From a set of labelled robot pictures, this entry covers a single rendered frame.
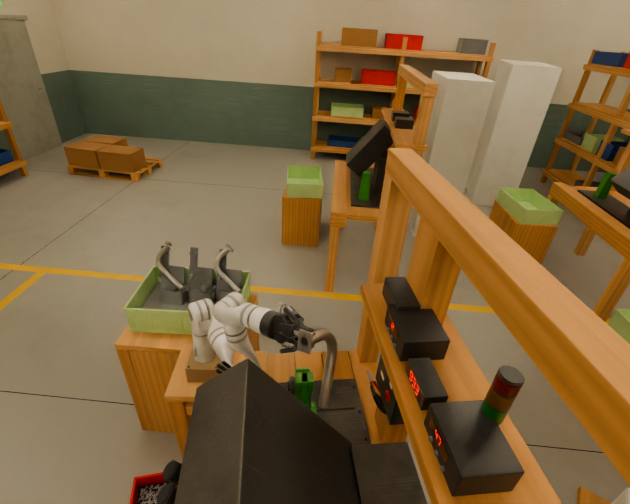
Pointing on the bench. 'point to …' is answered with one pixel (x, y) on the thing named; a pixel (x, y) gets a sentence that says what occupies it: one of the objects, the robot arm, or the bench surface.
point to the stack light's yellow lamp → (498, 401)
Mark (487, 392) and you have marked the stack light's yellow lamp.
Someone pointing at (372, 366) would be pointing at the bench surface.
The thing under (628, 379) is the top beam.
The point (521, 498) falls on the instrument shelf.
